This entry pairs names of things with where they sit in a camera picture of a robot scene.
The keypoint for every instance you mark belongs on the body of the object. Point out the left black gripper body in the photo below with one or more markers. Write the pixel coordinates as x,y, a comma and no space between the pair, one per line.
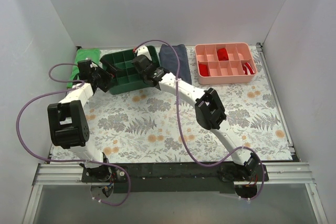
106,77

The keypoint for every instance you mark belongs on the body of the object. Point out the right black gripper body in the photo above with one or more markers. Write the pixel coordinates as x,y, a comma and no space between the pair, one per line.
139,62

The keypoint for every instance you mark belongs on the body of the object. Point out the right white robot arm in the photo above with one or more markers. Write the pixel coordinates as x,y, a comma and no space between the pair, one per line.
209,111

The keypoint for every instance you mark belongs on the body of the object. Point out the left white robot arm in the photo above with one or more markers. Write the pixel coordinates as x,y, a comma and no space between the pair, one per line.
67,121

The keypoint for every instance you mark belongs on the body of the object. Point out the rolled red underwear left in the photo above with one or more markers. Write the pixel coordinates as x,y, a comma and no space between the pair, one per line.
203,70

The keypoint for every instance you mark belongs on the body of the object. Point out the rolled red underwear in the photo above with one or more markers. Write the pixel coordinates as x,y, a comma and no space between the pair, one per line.
203,70
222,54

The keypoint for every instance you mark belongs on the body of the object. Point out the rolled red underwear top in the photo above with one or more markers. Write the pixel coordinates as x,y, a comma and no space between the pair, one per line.
222,54

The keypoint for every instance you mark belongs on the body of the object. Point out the red white striped underwear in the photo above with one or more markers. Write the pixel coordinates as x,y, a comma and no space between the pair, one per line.
247,68

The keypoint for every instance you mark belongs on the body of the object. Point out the folded green towel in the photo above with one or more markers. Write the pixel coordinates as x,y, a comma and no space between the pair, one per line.
83,54

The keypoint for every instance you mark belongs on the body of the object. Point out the green divided organizer tray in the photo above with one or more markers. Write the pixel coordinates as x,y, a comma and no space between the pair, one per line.
128,79

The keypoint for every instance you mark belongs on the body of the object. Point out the folded grey-blue towel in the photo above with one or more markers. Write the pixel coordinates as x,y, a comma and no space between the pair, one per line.
168,60

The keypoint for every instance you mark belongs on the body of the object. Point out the floral patterned table mat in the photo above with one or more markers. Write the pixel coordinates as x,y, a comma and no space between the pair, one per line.
148,125

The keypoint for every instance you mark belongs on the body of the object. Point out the pink divided organizer tray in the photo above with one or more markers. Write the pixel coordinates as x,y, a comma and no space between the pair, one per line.
224,72

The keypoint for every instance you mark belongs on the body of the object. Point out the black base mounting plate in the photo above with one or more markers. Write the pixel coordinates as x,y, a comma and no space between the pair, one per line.
226,178

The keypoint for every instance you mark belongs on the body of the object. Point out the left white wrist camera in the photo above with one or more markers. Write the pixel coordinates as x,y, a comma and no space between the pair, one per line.
92,64

